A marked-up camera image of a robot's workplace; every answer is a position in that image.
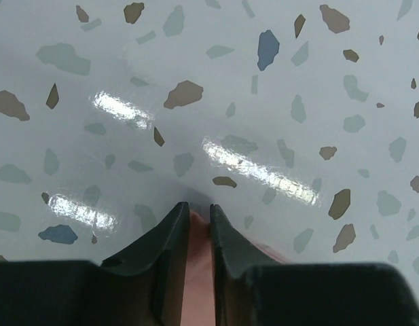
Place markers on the salmon pink t shirt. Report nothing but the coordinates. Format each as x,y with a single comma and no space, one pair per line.
199,295

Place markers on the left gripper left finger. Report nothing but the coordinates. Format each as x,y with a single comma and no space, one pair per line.
147,277

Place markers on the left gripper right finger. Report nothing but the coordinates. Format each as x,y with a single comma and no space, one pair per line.
235,257

